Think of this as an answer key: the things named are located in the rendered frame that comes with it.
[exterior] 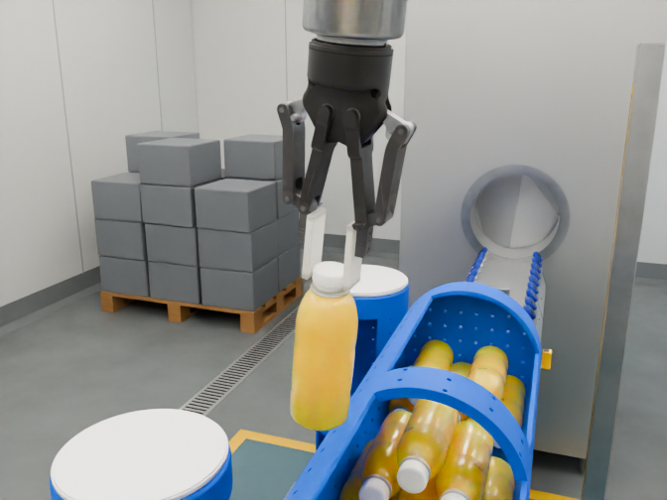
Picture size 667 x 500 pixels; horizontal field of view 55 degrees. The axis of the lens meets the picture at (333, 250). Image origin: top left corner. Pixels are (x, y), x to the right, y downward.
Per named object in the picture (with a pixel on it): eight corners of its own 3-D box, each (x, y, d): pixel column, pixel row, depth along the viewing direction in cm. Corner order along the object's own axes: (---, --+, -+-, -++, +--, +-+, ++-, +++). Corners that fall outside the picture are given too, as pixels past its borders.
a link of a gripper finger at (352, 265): (358, 215, 63) (365, 217, 63) (353, 279, 66) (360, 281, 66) (346, 224, 61) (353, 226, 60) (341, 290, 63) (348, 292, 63)
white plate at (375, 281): (326, 262, 206) (326, 265, 207) (306, 290, 180) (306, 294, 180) (411, 266, 201) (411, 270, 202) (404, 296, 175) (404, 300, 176)
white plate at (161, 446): (79, 534, 85) (80, 542, 86) (258, 461, 101) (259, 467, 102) (32, 441, 107) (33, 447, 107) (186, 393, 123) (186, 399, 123)
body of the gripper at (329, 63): (411, 42, 57) (399, 143, 61) (328, 31, 61) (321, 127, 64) (380, 47, 51) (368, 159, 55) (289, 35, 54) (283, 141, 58)
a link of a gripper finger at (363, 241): (363, 203, 62) (392, 209, 60) (359, 251, 64) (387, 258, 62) (357, 207, 60) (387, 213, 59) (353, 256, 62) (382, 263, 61)
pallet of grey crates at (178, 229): (302, 294, 482) (300, 135, 449) (254, 333, 409) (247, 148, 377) (167, 277, 521) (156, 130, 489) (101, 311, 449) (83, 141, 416)
